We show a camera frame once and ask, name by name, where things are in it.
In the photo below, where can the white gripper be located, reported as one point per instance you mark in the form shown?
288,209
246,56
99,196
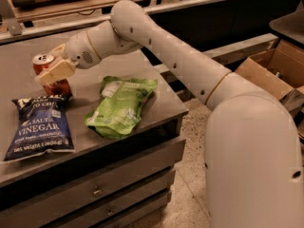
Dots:
78,51

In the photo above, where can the red coke can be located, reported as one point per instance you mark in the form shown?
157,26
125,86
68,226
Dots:
43,61

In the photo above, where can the blue salt vinegar chip bag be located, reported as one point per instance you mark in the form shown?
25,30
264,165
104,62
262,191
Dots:
42,128

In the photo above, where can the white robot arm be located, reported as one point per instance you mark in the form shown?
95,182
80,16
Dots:
252,152

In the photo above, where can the green chip bag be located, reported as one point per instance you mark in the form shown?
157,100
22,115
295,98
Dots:
120,107

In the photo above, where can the grey drawer cabinet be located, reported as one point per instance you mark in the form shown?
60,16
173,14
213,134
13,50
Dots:
106,184

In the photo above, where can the cardboard box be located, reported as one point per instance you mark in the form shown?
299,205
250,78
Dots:
280,71

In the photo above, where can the metal rail frame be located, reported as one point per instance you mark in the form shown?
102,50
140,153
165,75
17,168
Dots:
79,15

